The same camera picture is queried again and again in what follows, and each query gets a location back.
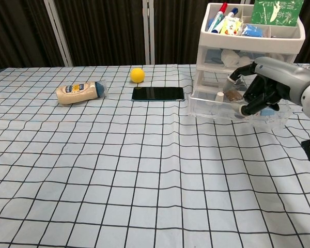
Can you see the clear drawer with die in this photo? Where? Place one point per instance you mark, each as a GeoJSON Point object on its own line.
{"type": "Point", "coordinates": [209, 108]}

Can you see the cream mayonnaise bottle blue cap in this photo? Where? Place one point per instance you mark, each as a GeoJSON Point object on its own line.
{"type": "Point", "coordinates": [77, 93]}

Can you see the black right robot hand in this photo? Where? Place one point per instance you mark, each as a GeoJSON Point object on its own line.
{"type": "Point", "coordinates": [273, 77]}

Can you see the black curtain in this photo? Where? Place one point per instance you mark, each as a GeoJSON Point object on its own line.
{"type": "Point", "coordinates": [106, 31]}

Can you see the yellow snack packet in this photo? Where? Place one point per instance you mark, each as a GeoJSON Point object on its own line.
{"type": "Point", "coordinates": [231, 25]}

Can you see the small white bottle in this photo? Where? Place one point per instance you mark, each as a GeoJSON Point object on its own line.
{"type": "Point", "coordinates": [220, 97]}

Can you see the slanted white partition frame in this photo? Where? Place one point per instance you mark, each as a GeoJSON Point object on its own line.
{"type": "Point", "coordinates": [59, 33]}

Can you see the yellow ball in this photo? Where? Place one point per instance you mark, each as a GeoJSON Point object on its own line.
{"type": "Point", "coordinates": [137, 75]}

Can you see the green printed packet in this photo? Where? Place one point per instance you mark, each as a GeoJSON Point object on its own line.
{"type": "Point", "coordinates": [273, 13]}

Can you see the blue checkered tablecloth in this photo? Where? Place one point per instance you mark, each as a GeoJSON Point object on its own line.
{"type": "Point", "coordinates": [144, 168]}

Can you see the upright white partition frame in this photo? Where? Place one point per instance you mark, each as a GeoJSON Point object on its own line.
{"type": "Point", "coordinates": [148, 31]}

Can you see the red cap marker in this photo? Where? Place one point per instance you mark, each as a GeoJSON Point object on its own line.
{"type": "Point", "coordinates": [217, 18]}

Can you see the black smartphone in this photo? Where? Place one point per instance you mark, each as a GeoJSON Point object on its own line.
{"type": "Point", "coordinates": [157, 93]}

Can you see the crumpled white tissue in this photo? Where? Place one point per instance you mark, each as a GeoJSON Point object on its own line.
{"type": "Point", "coordinates": [228, 58]}

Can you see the blue cap marker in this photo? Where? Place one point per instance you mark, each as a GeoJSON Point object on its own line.
{"type": "Point", "coordinates": [233, 11]}

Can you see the white plastic drawer organizer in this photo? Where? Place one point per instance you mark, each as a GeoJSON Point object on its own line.
{"type": "Point", "coordinates": [248, 42]}

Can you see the brown sponge pad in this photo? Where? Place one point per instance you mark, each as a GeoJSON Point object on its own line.
{"type": "Point", "coordinates": [233, 95]}

